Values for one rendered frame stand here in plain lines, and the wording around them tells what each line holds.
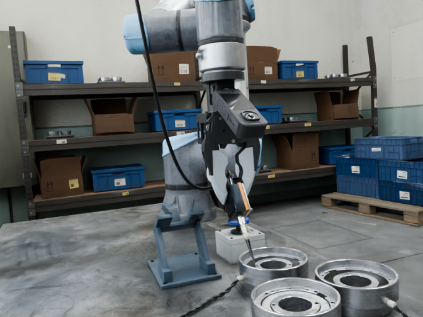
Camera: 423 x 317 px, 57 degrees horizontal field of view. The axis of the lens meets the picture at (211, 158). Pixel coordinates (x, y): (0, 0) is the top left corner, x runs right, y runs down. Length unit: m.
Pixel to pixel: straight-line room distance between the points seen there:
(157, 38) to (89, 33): 3.86
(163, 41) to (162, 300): 0.44
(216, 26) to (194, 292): 0.41
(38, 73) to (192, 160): 3.11
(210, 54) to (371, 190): 4.06
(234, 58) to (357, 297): 0.38
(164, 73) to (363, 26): 3.08
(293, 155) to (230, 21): 4.11
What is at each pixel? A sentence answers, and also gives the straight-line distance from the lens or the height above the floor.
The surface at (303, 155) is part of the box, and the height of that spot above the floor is 0.61.
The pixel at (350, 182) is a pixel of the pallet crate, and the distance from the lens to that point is 4.77.
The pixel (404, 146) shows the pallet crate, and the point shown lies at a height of 0.71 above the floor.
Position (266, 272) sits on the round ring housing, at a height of 0.84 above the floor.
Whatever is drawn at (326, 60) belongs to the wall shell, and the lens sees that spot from 5.69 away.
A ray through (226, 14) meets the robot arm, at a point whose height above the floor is 1.21.
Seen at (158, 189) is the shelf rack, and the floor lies 0.43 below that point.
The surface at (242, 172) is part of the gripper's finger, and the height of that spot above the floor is 0.97.
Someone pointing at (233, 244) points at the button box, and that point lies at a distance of 0.71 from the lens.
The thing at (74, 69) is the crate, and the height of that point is 1.64.
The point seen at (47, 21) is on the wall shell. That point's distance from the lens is 4.61.
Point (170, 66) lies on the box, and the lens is 4.14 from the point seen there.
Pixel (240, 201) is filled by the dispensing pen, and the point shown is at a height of 0.93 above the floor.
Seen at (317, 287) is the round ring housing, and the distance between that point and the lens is 0.55.
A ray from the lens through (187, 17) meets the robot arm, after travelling 0.75.
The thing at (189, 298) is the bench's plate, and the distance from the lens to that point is 0.61.
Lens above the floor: 1.05
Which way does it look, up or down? 5 degrees down
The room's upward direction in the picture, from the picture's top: 4 degrees counter-clockwise
